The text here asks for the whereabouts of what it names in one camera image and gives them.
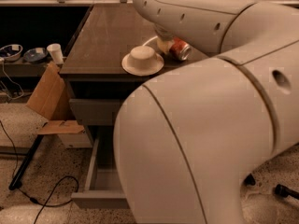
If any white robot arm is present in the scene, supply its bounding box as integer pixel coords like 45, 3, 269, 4
114, 0, 299, 224

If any white paper cup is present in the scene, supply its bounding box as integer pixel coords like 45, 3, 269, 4
47, 43, 64, 64

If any closed grey top drawer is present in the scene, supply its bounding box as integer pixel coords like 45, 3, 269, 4
69, 99, 121, 126

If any red coke can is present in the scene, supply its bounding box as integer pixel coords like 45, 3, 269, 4
169, 37, 192, 61

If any grey drawer cabinet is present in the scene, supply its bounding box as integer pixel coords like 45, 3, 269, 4
59, 3, 209, 147

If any black caster foot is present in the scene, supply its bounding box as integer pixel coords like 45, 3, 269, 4
275, 184, 299, 200

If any black frame leg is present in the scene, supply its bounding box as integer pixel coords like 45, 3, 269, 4
244, 175, 256, 186
8, 134, 44, 190

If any blue bowl left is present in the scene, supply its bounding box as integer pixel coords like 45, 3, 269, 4
0, 44, 22, 62

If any brown cardboard box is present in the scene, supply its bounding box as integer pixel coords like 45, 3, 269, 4
26, 62, 93, 148

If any open grey middle drawer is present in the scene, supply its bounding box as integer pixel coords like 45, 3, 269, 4
72, 126, 129, 209

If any black right frame leg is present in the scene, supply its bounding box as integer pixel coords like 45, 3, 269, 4
244, 175, 256, 186

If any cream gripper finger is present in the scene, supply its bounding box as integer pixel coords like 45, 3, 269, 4
157, 37, 174, 54

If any blue bowl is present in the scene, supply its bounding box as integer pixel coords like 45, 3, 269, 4
0, 44, 22, 62
23, 48, 49, 63

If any black floor cable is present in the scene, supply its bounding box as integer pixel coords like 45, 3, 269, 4
0, 120, 80, 224

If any black left frame leg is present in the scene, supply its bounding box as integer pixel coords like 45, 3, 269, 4
8, 134, 44, 190

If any white upturned bowl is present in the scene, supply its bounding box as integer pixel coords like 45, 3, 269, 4
121, 46, 164, 77

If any blue bowl right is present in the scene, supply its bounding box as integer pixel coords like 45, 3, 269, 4
23, 48, 49, 63

